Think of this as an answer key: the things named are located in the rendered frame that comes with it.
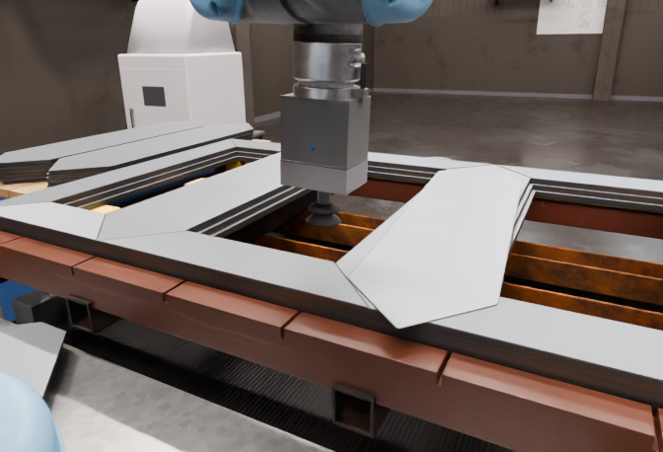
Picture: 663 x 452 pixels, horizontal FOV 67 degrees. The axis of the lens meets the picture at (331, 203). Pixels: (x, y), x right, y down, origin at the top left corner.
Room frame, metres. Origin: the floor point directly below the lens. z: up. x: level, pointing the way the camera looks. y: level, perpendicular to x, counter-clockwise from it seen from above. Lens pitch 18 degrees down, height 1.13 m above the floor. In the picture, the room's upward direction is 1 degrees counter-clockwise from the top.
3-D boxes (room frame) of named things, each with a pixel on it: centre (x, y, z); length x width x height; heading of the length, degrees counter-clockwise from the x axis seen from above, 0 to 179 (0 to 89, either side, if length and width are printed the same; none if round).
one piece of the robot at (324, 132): (0.58, 0.00, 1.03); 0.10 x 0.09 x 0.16; 154
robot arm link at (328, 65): (0.57, 0.00, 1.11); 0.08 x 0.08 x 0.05
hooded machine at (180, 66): (4.13, 1.19, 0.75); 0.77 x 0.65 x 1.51; 156
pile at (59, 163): (1.51, 0.57, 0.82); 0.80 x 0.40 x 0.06; 152
